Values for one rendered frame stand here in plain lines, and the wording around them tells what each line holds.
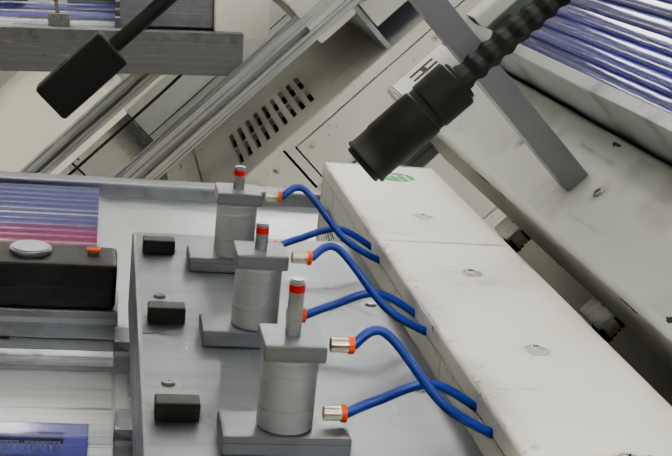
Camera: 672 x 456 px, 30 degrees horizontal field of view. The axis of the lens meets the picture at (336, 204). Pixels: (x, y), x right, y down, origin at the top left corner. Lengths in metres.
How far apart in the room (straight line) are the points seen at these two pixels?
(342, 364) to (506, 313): 0.09
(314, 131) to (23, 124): 3.38
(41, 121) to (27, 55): 3.34
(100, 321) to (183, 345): 0.17
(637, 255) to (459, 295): 0.09
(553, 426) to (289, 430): 0.10
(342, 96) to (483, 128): 0.98
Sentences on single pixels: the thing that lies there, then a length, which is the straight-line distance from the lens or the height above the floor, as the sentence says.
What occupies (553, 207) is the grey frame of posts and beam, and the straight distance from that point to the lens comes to 0.72.
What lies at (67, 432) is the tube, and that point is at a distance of 0.61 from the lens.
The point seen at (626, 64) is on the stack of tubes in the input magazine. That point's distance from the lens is 0.74.
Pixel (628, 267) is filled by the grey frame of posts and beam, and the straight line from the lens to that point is 0.62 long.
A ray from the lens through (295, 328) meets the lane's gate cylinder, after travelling 0.48.
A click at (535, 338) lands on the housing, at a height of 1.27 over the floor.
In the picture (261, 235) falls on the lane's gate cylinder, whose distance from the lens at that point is 0.58.
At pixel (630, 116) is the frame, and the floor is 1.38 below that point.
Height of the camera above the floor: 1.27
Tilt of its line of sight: 3 degrees down
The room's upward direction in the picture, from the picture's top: 49 degrees clockwise
